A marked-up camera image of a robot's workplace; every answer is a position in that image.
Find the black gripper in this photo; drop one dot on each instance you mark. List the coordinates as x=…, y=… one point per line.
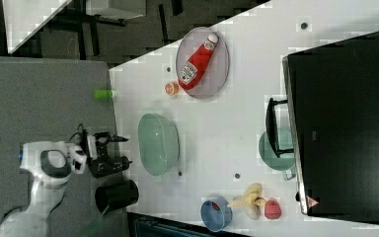
x=99, y=161

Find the green plastic strainer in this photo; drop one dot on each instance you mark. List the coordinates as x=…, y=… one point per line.
x=159, y=145

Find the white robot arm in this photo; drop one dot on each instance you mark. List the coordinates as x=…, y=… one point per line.
x=51, y=164

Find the black cylinder near edge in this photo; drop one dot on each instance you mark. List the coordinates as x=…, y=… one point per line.
x=116, y=196

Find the green cylinder object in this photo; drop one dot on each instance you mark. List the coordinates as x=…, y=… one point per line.
x=101, y=94

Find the orange slice toy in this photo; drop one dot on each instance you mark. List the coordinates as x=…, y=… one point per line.
x=172, y=88

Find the red toy in cup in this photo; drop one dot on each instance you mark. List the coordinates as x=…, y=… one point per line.
x=215, y=206

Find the red ketchup bottle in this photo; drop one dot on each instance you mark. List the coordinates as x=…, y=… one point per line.
x=195, y=66

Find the blue plastic cup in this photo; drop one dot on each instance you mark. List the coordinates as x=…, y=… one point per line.
x=214, y=220

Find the grey round plate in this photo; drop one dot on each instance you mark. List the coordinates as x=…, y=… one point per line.
x=216, y=72

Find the yellow banana toy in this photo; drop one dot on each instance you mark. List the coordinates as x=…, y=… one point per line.
x=252, y=196

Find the white garlic toy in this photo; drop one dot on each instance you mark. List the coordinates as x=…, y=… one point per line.
x=253, y=212

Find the red strawberry toy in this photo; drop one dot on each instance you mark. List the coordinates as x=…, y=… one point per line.
x=272, y=209

